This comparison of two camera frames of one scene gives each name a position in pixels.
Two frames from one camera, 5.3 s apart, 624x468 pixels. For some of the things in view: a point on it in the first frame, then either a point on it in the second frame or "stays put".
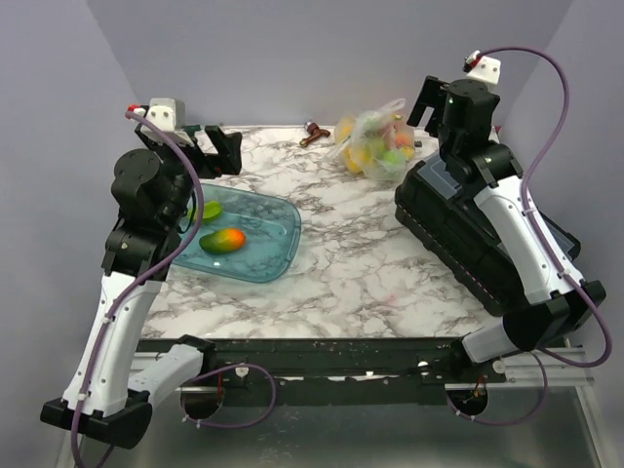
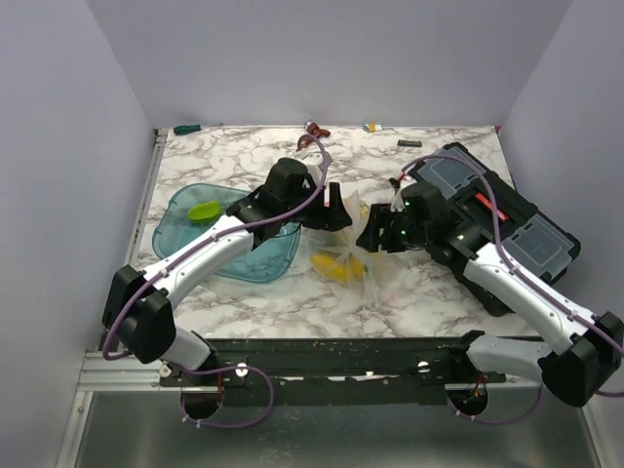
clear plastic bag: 374,141 -> 336,257
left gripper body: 199,162 -> 311,214
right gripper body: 434,123 -> 400,234
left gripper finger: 229,147 -> 335,216
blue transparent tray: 272,230 stays put
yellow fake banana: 355,165 -> 345,268
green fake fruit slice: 212,211 stays put
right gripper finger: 427,98 -> 379,217
